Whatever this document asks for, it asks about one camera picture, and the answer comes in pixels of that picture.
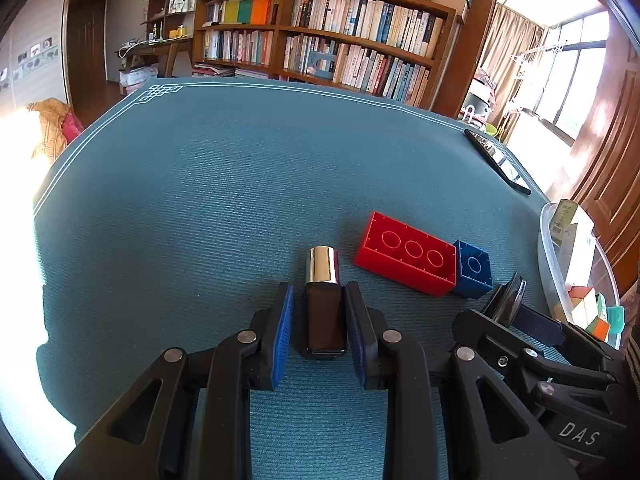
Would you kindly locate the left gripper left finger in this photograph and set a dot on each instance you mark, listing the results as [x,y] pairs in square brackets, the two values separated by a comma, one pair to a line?
[147,432]

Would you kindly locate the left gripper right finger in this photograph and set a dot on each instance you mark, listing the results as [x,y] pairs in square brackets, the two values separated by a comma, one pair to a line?
[490,434]

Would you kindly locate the blue building brick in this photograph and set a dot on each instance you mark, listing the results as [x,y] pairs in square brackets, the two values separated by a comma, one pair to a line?
[473,273]

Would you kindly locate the red building brick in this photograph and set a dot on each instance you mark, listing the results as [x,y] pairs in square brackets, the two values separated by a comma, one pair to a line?
[408,256]

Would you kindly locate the orange green building block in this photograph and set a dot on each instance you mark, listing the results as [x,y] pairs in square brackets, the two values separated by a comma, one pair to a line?
[599,328]

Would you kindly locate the teal plastic capsule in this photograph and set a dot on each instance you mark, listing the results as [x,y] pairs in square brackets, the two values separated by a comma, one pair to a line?
[616,319]

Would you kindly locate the orange yellow building block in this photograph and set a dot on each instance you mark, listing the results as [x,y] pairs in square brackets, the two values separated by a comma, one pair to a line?
[584,305]

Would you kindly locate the clear plastic bowl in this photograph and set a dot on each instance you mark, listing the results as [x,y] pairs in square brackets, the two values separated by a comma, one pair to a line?
[601,278]

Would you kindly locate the white medicine box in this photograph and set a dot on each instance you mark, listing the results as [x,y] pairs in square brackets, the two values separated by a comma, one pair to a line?
[576,255]

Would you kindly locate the yellow green small box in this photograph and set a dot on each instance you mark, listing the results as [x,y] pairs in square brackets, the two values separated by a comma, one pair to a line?
[568,212]

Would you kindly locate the brown wooden door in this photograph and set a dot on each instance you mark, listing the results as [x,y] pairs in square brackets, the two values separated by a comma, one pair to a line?
[601,173]

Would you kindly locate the black smartphone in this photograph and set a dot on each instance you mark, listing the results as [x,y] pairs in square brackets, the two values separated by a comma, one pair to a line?
[498,161]

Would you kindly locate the green plastic basin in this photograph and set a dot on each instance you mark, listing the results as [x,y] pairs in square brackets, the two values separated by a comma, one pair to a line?
[491,130]

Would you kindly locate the orange cushion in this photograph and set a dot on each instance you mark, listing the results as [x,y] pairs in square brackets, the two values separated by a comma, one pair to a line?
[59,126]

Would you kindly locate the beige curtain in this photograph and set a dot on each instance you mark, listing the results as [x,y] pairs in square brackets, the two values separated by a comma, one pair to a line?
[508,35]

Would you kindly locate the wooden side desk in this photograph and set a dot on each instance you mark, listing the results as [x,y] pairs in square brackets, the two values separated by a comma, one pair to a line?
[162,52]

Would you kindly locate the large wooden bookshelf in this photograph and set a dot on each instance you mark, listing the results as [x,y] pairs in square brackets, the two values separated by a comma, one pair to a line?
[394,49]

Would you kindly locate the small wooden shelf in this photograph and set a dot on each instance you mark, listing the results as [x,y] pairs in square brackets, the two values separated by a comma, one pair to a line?
[161,17]

